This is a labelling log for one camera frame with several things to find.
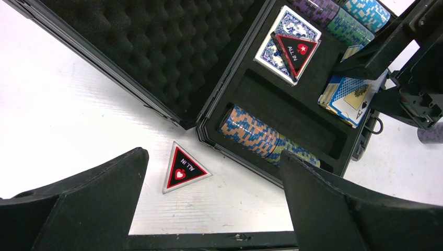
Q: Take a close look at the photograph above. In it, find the light blue chip stack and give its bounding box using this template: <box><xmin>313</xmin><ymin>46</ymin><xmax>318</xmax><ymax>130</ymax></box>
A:
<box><xmin>340</xmin><ymin>0</ymin><xmax>391</xmax><ymax>33</ymax></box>

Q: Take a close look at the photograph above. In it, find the purple 500 chip stack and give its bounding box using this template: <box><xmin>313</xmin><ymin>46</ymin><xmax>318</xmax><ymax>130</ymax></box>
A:
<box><xmin>417</xmin><ymin>122</ymin><xmax>442</xmax><ymax>144</ymax></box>

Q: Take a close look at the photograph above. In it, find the triangular all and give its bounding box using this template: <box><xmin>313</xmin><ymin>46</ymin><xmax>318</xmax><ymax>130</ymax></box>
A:
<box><xmin>270</xmin><ymin>32</ymin><xmax>321</xmax><ymax>82</ymax></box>
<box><xmin>162</xmin><ymin>141</ymin><xmax>213</xmax><ymax>195</ymax></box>

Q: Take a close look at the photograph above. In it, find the green chip stack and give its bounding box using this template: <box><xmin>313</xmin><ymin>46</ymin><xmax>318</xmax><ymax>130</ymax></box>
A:
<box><xmin>326</xmin><ymin>7</ymin><xmax>375</xmax><ymax>46</ymax></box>

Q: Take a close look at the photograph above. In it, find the orange-blue chip stack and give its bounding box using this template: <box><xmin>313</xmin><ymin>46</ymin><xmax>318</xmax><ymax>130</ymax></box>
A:
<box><xmin>218</xmin><ymin>105</ymin><xmax>280</xmax><ymax>158</ymax></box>

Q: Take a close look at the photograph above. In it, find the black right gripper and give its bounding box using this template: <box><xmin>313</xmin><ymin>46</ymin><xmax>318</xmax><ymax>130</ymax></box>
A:
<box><xmin>332</xmin><ymin>1</ymin><xmax>442</xmax><ymax>130</ymax></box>

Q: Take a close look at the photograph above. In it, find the yellow-blue chip stack bottom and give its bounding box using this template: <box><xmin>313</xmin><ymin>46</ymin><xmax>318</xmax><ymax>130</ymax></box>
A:
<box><xmin>264</xmin><ymin>134</ymin><xmax>322</xmax><ymax>169</ymax></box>

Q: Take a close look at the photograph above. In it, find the blue patterned card deck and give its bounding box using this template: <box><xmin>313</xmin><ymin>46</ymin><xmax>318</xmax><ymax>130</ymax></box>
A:
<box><xmin>254</xmin><ymin>5</ymin><xmax>322</xmax><ymax>86</ymax></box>

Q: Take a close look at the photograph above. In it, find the black poker set case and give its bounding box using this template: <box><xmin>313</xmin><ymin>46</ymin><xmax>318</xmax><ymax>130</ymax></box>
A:
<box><xmin>3</xmin><ymin>0</ymin><xmax>399</xmax><ymax>189</ymax></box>

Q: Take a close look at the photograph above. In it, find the purple chip stack in case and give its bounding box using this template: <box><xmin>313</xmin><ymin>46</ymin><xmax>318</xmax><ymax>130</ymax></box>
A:
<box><xmin>288</xmin><ymin>0</ymin><xmax>340</xmax><ymax>28</ymax></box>

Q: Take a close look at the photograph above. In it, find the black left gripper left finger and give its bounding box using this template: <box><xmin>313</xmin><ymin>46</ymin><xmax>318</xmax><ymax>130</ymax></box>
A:
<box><xmin>1</xmin><ymin>147</ymin><xmax>149</xmax><ymax>250</ymax></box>

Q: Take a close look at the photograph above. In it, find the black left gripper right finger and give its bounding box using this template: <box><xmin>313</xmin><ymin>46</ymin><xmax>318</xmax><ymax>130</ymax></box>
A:
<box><xmin>279</xmin><ymin>151</ymin><xmax>442</xmax><ymax>250</ymax></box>

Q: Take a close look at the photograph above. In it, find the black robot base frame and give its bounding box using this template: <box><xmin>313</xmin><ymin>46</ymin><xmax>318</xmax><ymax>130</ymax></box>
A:
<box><xmin>124</xmin><ymin>231</ymin><xmax>298</xmax><ymax>250</ymax></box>

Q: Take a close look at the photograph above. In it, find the blue ace card box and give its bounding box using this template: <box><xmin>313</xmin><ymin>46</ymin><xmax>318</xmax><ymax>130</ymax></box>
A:
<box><xmin>317</xmin><ymin>44</ymin><xmax>389</xmax><ymax>130</ymax></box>

